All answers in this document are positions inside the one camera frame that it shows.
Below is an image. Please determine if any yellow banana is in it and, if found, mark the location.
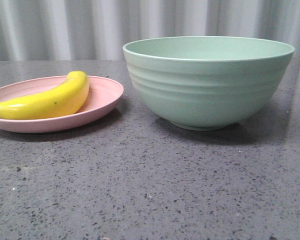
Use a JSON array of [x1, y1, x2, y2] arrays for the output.
[[0, 70, 90, 120]]

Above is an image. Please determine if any green ribbed bowl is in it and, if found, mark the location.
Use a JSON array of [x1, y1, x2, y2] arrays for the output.
[[123, 36, 295, 131]]

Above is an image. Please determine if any pink plate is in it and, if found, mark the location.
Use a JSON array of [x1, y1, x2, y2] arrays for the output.
[[0, 75, 124, 133]]

